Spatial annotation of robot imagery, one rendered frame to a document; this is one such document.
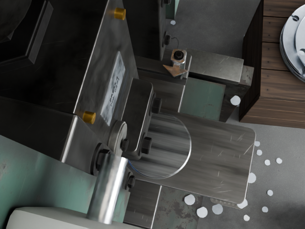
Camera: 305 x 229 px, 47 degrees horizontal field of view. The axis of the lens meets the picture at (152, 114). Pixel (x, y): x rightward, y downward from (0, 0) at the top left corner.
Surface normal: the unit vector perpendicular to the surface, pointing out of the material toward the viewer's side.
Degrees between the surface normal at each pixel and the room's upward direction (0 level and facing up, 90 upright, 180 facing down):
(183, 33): 0
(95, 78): 90
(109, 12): 90
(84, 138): 90
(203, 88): 0
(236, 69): 0
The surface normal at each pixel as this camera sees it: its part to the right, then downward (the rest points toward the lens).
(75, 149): 0.97, 0.22
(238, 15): -0.04, -0.25
